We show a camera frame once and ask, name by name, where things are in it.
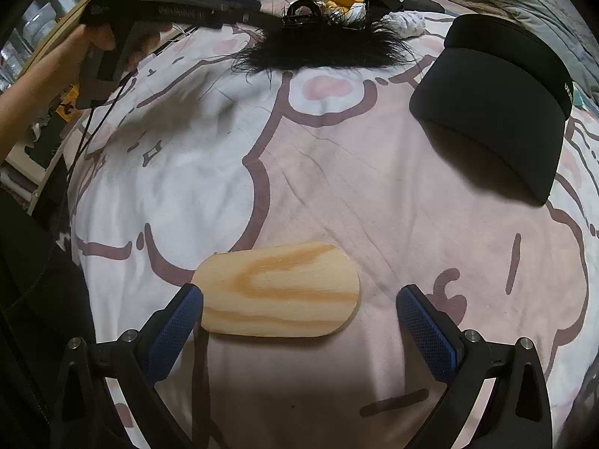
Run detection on cartoon printed blanket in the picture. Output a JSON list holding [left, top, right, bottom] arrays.
[[61, 0, 599, 449]]

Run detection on person's left hand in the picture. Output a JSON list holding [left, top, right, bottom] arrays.
[[84, 23, 164, 68]]

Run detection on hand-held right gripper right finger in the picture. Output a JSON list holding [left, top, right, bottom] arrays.
[[397, 284, 553, 449]]

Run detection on oval wooden board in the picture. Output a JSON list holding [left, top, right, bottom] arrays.
[[194, 242, 361, 337]]

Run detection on yellow packet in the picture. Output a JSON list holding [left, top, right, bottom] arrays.
[[323, 0, 366, 17]]

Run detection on yellow black object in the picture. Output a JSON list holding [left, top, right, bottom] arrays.
[[56, 89, 80, 117]]

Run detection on person's dark clothing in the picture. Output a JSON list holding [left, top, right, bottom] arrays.
[[0, 187, 94, 449]]

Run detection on person's left forearm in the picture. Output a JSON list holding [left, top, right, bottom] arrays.
[[0, 33, 94, 162]]

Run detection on black hairpiece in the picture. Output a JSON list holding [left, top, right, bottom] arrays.
[[234, 21, 415, 82]]

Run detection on black sun visor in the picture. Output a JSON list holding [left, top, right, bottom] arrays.
[[409, 14, 575, 205]]

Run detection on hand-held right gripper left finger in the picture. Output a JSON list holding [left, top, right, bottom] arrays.
[[51, 283, 204, 449]]

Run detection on black hair claw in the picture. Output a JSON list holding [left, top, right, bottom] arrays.
[[283, 0, 323, 26]]

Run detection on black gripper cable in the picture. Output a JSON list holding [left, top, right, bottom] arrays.
[[66, 70, 136, 183]]

